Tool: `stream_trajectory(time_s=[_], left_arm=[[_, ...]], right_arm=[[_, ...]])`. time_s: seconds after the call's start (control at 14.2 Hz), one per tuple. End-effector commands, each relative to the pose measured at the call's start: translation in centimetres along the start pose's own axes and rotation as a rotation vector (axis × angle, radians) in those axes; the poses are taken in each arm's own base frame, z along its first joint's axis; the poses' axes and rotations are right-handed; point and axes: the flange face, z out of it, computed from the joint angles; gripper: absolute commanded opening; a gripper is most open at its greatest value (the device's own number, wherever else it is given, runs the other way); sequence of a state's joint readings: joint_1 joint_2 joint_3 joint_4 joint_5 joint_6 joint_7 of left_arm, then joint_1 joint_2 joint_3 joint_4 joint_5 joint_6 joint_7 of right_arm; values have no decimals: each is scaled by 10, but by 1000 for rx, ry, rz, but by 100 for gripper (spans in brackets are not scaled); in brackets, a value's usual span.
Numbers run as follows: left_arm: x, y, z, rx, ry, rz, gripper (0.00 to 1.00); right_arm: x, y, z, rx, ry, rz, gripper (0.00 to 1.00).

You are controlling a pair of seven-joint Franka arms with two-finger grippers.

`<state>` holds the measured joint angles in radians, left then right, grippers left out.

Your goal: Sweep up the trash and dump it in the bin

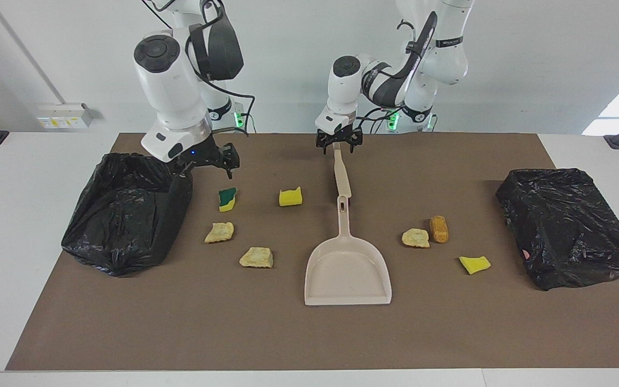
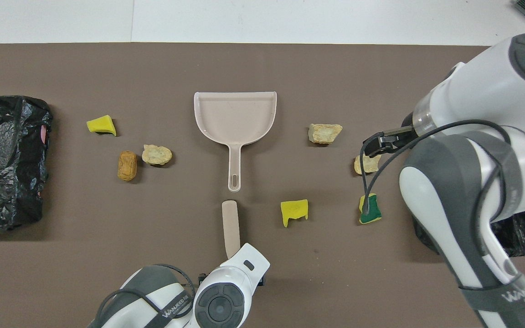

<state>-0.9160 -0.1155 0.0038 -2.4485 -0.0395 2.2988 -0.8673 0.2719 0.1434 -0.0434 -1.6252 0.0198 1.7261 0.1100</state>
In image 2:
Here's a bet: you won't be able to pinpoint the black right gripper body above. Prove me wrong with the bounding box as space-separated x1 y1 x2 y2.
381 124 416 151

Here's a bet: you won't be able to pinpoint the beige sponge chunk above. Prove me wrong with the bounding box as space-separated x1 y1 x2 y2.
308 123 343 145
142 144 173 166
354 155 381 175

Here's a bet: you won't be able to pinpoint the green yellow sponge piece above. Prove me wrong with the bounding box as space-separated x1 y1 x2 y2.
359 193 382 225

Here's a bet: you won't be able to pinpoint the beige hand brush black bristles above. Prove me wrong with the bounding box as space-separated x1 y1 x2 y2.
221 200 241 259

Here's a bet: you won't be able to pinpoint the beige plastic dustpan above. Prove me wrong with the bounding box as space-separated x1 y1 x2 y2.
193 91 278 193

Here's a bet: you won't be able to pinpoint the brown bread roll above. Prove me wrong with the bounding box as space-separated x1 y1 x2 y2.
117 151 138 182

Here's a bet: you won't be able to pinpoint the yellow green sponge wedge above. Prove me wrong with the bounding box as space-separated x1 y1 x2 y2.
86 114 117 137

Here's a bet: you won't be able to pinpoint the brown table mat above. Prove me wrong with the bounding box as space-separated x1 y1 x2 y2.
0 43 525 328

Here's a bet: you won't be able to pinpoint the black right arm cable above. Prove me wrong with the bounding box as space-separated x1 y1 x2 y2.
360 119 514 292

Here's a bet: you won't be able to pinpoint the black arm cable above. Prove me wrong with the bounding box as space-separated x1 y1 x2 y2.
360 119 514 292
90 263 198 328

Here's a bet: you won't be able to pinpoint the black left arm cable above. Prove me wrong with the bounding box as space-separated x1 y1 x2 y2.
90 263 198 328

